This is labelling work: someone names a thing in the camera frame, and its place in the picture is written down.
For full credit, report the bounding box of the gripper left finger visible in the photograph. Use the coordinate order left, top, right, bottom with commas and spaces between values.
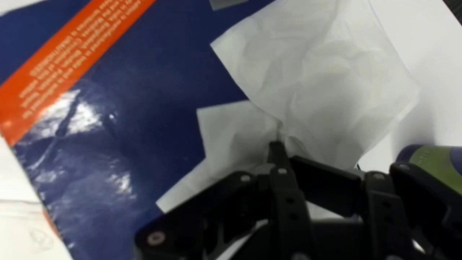
135, 141, 319, 260

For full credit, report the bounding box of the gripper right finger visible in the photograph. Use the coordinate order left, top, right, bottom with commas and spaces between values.
290, 155, 462, 260

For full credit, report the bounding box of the white cloth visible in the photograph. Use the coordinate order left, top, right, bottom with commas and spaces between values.
155, 0, 421, 214

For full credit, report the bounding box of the blue book with orange stripe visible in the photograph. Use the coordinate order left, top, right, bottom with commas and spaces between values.
0, 0, 362, 260

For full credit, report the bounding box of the green and purple bottle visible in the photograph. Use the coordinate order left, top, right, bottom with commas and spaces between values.
395, 144, 462, 189

